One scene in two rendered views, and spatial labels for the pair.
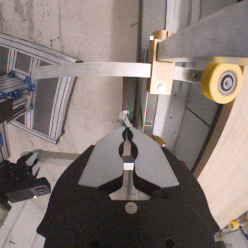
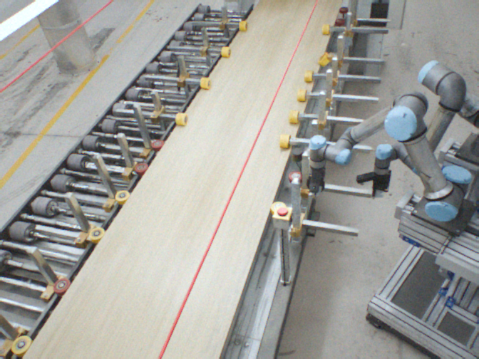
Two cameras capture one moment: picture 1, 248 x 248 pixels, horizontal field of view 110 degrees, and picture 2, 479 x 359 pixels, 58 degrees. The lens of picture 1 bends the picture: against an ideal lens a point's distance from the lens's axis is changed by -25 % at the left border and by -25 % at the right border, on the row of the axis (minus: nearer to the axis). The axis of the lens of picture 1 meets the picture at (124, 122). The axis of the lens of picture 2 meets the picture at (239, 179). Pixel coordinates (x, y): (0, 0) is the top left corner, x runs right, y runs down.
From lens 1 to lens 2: 210 cm
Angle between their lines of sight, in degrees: 22
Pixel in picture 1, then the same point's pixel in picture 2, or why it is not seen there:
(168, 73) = not seen: hidden behind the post
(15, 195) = (371, 175)
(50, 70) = (346, 229)
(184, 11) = (265, 273)
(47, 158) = (363, 192)
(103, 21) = not seen: outside the picture
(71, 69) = (336, 227)
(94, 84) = (357, 291)
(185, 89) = (271, 229)
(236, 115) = (270, 197)
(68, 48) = (389, 347)
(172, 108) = not seen: hidden behind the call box
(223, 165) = (269, 177)
